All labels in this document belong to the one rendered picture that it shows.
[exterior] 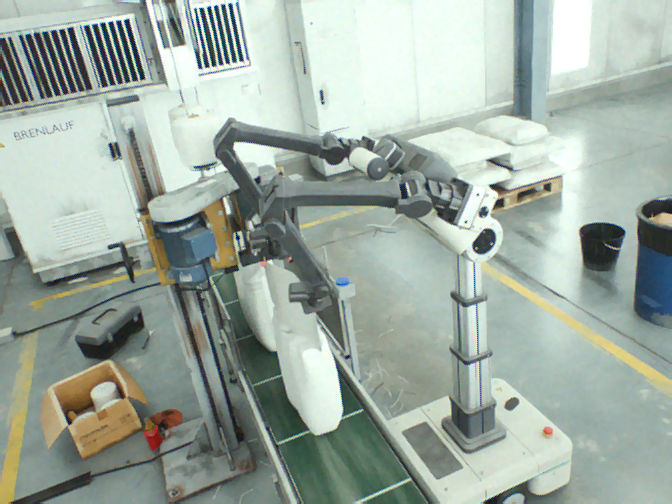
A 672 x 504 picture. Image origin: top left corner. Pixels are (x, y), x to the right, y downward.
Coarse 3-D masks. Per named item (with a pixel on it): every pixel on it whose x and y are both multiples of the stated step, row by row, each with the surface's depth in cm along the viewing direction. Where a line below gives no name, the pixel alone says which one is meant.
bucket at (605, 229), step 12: (588, 228) 398; (600, 228) 398; (612, 228) 393; (588, 240) 379; (600, 240) 373; (612, 240) 371; (588, 252) 385; (600, 252) 379; (612, 252) 378; (588, 264) 390; (600, 264) 384; (612, 264) 384
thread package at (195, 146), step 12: (180, 120) 197; (192, 120) 194; (204, 120) 193; (216, 120) 197; (180, 132) 193; (192, 132) 192; (204, 132) 194; (216, 132) 197; (180, 144) 196; (192, 144) 194; (204, 144) 195; (180, 156) 200; (192, 156) 196; (204, 156) 196
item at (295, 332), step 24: (288, 288) 228; (288, 312) 216; (288, 336) 223; (312, 336) 210; (288, 360) 225; (312, 360) 214; (288, 384) 242; (312, 384) 217; (336, 384) 224; (312, 408) 223; (336, 408) 227; (312, 432) 232
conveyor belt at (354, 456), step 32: (224, 288) 358; (256, 352) 291; (256, 384) 267; (288, 416) 245; (352, 416) 240; (288, 448) 228; (320, 448) 226; (352, 448) 223; (384, 448) 221; (320, 480) 211; (352, 480) 209; (384, 480) 207
